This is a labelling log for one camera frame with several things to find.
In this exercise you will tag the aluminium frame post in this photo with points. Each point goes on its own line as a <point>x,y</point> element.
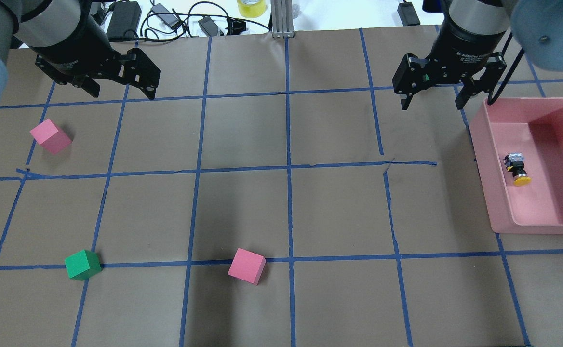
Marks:
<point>281,16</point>

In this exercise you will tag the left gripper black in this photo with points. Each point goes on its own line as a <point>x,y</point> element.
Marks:
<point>73,42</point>

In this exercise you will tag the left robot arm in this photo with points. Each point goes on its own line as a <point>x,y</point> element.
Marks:
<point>45,23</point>

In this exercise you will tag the small black power brick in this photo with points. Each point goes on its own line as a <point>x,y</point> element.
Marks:
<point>407,14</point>

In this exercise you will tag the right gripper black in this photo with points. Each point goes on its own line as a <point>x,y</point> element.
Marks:
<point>464,49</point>

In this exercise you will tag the pink plastic bin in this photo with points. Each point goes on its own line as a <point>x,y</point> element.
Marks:
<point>534,127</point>

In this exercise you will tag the green foam cube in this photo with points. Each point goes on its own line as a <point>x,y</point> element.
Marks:
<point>82,265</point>

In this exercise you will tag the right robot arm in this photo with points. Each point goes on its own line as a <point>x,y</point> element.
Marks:
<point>480,44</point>

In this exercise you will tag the pink foam cube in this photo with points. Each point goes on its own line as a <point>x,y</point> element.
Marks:
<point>50,136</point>
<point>247,266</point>

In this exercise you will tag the black power adapter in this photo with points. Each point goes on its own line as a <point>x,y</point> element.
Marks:
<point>125,16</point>

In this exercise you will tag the yellow tape roll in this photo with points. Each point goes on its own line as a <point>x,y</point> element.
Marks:
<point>251,8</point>

